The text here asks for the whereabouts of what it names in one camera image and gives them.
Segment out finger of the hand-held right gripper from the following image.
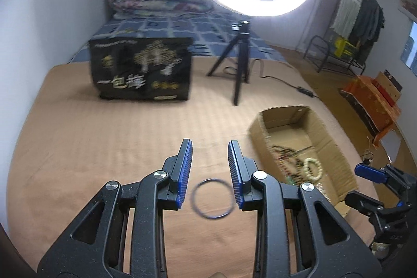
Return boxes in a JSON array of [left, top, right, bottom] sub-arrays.
[[345, 191, 387, 218], [354, 163, 388, 182]]

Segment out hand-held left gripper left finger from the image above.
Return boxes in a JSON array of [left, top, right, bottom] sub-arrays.
[[37, 139, 193, 278]]

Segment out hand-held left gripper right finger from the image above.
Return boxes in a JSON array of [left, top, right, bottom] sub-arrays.
[[227, 140, 382, 278]]

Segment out black bangle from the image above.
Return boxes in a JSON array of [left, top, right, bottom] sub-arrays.
[[192, 178, 235, 219]]

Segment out cardboard box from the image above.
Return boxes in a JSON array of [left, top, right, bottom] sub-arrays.
[[249, 106, 359, 217]]

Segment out wooden bead necklace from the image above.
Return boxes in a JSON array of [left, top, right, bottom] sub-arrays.
[[270, 144, 310, 184]]

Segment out cream bead bracelet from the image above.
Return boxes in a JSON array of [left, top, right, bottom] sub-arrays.
[[303, 158, 324, 179]]

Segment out beige bag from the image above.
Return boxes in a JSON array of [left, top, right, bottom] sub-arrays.
[[371, 242, 391, 257]]

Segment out orange cloth covered box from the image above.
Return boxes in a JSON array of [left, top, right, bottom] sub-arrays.
[[339, 70, 403, 146]]

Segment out black snack bag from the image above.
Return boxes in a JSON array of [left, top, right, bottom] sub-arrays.
[[89, 37, 193, 102]]

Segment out black tripod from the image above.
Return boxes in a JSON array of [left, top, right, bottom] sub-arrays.
[[207, 21, 253, 106]]

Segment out yellow box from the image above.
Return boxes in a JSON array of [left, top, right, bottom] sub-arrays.
[[334, 39, 355, 57]]

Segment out window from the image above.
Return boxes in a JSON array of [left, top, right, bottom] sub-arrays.
[[401, 21, 417, 67]]

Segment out blue patterned bed sheet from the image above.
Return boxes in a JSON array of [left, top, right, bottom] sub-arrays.
[[68, 11, 287, 65]]

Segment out black shoe rack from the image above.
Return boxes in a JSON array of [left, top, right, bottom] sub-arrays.
[[304, 35, 367, 76]]

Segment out dark hanging clothes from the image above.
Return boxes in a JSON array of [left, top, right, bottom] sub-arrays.
[[348, 0, 385, 52]]

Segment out white striped towel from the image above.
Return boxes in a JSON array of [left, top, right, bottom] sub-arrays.
[[330, 0, 365, 38]]

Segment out black power cable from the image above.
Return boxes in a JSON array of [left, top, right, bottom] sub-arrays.
[[225, 59, 318, 99]]

